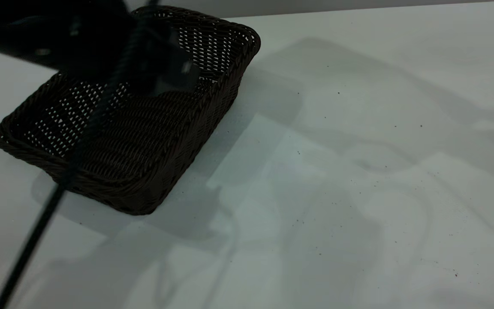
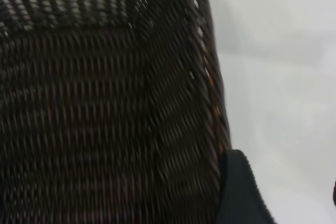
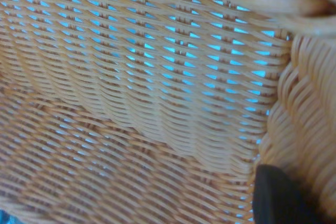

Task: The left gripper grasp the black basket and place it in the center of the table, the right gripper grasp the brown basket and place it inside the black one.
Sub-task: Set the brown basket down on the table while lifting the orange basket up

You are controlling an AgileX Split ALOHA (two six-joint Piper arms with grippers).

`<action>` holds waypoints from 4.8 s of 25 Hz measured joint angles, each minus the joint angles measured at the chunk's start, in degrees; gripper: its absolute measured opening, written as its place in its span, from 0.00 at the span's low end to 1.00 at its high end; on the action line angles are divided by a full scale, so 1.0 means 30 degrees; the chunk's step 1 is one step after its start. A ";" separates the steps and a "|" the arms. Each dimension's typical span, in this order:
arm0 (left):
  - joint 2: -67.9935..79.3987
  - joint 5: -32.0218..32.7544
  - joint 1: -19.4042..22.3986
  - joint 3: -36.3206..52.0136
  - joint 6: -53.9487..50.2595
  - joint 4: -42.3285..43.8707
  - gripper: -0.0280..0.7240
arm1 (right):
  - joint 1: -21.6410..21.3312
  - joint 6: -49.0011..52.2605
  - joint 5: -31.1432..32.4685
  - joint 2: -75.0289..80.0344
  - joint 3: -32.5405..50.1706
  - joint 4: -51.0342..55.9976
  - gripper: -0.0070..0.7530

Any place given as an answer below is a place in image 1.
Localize dark brown woven wicker basket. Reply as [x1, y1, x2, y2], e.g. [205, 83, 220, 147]
[0, 5, 261, 216]

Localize black braided cable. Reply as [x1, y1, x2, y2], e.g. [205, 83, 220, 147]
[0, 0, 160, 309]

